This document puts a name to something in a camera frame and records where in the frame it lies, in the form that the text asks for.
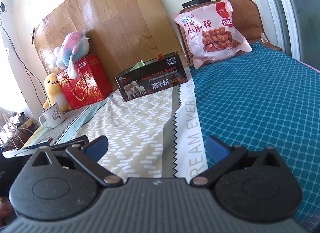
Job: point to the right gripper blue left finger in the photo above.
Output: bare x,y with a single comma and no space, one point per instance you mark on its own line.
87,158

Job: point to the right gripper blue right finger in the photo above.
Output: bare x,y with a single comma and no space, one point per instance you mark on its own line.
226,158

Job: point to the light green snack pack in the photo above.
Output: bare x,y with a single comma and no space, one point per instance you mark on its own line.
138,65

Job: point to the red orange snack packet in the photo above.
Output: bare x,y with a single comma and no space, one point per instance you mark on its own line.
160,56

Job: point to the person's hand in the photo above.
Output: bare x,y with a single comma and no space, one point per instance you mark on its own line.
5,210

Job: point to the white enamel mug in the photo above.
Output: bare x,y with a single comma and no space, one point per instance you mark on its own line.
51,117

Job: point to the beige patterned bed sheet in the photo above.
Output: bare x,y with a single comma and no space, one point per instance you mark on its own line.
154,136

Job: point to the teal quilted blanket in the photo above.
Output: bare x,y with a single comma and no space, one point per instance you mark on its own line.
266,98

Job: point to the yellow duck plush toy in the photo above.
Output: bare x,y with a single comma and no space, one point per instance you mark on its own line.
55,94

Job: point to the red cashew biscuit gift box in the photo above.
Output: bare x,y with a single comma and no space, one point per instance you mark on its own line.
90,86

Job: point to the black sheep print box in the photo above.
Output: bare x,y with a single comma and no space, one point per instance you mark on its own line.
155,75

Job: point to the pastel unicorn plush toy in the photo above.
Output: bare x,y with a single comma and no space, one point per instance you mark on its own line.
74,48

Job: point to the pink fried dough twist bag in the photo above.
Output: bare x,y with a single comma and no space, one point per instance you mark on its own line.
210,33

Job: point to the wooden headboard panel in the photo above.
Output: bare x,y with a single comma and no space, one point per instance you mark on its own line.
120,32

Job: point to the brown seat cushion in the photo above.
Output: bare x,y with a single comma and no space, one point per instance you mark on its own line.
246,18

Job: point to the white window frame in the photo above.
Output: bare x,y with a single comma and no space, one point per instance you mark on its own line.
293,25

